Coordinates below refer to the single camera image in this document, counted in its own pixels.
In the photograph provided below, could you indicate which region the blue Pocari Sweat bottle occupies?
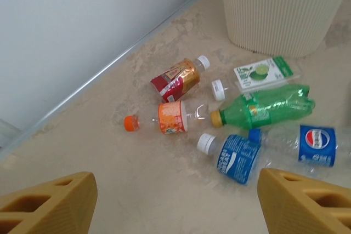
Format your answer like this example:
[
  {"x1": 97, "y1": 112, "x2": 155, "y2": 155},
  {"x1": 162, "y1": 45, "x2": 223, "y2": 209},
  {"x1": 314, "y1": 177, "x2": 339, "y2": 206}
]
[{"x1": 196, "y1": 132, "x2": 264, "y2": 186}]

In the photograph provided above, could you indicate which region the orange label bottle orange cap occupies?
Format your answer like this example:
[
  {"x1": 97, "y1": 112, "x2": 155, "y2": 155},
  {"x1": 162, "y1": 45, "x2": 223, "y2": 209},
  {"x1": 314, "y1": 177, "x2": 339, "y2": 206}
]
[{"x1": 123, "y1": 100, "x2": 211, "y2": 135}]

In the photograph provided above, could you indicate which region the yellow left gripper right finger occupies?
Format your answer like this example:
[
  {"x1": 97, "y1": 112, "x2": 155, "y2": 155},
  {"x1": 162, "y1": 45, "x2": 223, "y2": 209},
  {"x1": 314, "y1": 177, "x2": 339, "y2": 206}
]
[{"x1": 259, "y1": 167, "x2": 351, "y2": 234}]

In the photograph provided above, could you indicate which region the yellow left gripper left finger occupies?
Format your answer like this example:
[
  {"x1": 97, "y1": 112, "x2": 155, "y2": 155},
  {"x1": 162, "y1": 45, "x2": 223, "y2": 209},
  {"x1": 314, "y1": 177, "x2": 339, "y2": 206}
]
[{"x1": 0, "y1": 171, "x2": 98, "y2": 234}]

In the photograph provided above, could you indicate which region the red gold label bottle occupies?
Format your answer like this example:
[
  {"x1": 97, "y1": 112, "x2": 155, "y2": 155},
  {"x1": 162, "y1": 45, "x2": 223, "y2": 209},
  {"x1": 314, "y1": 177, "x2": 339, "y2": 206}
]
[{"x1": 150, "y1": 55, "x2": 211, "y2": 103}]

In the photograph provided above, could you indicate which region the lime label bottle white cap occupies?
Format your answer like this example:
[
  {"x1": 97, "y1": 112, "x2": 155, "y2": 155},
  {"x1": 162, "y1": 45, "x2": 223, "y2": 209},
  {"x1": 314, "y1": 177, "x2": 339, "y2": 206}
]
[{"x1": 211, "y1": 56, "x2": 302, "y2": 101}]

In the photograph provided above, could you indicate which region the green soda bottle yellow cap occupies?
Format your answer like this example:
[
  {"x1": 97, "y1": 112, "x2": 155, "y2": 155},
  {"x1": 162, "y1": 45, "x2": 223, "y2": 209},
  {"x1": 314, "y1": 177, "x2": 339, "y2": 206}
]
[{"x1": 210, "y1": 83, "x2": 316, "y2": 130}]

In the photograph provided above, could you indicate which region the beige bin with pink liner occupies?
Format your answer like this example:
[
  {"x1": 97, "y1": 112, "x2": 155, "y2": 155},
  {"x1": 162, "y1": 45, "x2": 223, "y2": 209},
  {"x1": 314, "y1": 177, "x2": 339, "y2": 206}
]
[{"x1": 218, "y1": 0, "x2": 346, "y2": 59}]

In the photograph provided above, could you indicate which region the aluminium table edge strip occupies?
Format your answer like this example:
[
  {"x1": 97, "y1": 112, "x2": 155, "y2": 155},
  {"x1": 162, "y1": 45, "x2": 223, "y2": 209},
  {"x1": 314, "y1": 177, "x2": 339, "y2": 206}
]
[{"x1": 0, "y1": 0, "x2": 222, "y2": 163}]

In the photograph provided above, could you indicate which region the clear Pepsi bottle blue cap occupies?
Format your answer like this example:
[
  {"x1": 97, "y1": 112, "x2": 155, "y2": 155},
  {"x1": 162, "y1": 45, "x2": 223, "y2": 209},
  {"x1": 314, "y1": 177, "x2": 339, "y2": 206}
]
[{"x1": 248, "y1": 124, "x2": 351, "y2": 180}]

